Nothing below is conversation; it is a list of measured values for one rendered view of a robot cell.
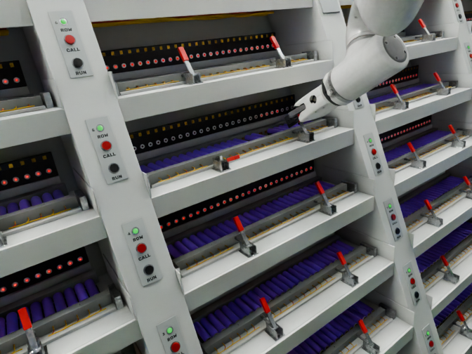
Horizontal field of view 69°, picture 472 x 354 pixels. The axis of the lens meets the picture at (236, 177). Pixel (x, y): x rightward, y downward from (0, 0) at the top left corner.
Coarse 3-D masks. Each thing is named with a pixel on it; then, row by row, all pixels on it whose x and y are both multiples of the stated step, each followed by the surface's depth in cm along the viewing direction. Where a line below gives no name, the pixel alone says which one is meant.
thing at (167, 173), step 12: (324, 120) 100; (288, 132) 92; (240, 144) 86; (252, 144) 86; (264, 144) 88; (204, 156) 80; (216, 156) 81; (228, 156) 83; (168, 168) 75; (180, 168) 76; (192, 168) 78; (156, 180) 73
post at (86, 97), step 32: (32, 0) 60; (64, 0) 62; (32, 32) 64; (64, 64) 61; (96, 64) 64; (64, 96) 60; (96, 96) 63; (96, 160) 62; (128, 160) 65; (96, 192) 61; (128, 192) 64; (128, 256) 63; (160, 256) 66; (128, 288) 62; (160, 288) 65; (160, 320) 64; (160, 352) 64; (192, 352) 67
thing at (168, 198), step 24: (264, 120) 102; (312, 120) 108; (336, 120) 99; (192, 144) 90; (288, 144) 89; (312, 144) 88; (336, 144) 93; (240, 168) 76; (264, 168) 80; (288, 168) 85; (168, 192) 68; (192, 192) 71; (216, 192) 74
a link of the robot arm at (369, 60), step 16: (352, 48) 69; (368, 48) 64; (384, 48) 62; (400, 48) 64; (352, 64) 68; (368, 64) 64; (384, 64) 63; (400, 64) 63; (336, 80) 71; (352, 80) 69; (368, 80) 67; (384, 80) 67; (352, 96) 72
